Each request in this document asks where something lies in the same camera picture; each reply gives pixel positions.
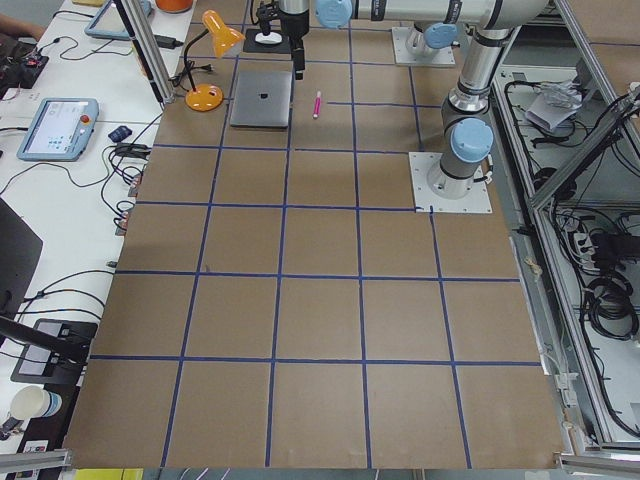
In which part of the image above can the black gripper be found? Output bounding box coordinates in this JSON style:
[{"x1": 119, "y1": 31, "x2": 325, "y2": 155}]
[{"x1": 279, "y1": 0, "x2": 309, "y2": 80}]

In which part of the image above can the white computer mouse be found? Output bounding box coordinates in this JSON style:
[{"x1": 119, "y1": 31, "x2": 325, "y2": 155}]
[{"x1": 255, "y1": 31, "x2": 283, "y2": 46}]

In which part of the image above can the pink pen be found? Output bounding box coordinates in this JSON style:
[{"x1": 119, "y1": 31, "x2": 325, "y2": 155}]
[{"x1": 312, "y1": 90, "x2": 322, "y2": 120}]

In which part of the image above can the black mousepad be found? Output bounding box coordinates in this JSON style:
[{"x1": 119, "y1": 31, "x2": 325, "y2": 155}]
[{"x1": 243, "y1": 29, "x2": 290, "y2": 54}]

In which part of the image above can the grey closed laptop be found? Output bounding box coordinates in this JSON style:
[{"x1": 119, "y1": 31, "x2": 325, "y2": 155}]
[{"x1": 230, "y1": 71, "x2": 292, "y2": 129}]

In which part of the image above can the orange desk lamp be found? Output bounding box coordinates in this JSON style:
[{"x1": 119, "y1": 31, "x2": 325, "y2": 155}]
[{"x1": 182, "y1": 9, "x2": 246, "y2": 113}]

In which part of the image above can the black power adapter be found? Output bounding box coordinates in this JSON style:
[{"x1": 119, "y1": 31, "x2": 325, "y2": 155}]
[{"x1": 154, "y1": 34, "x2": 184, "y2": 50}]

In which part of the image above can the orange bucket with grey lid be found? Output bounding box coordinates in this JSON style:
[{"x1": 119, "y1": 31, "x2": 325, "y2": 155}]
[{"x1": 155, "y1": 0, "x2": 193, "y2": 14}]

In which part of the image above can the small blue device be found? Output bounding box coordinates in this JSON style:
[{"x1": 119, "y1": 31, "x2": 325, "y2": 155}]
[{"x1": 108, "y1": 125, "x2": 132, "y2": 143}]

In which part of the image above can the blue teach pendant near lamp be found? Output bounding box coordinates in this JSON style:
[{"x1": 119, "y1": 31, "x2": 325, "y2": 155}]
[{"x1": 17, "y1": 98, "x2": 100, "y2": 162}]

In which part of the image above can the black monitor stand base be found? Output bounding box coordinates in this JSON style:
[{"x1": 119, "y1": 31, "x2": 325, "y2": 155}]
[{"x1": 2, "y1": 318, "x2": 98, "y2": 385}]

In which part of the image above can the white paper cup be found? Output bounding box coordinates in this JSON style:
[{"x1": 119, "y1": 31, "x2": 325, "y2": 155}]
[{"x1": 9, "y1": 385, "x2": 63, "y2": 420}]

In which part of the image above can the aluminium frame post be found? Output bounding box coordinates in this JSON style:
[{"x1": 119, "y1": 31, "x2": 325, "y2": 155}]
[{"x1": 114, "y1": 0, "x2": 175, "y2": 106}]

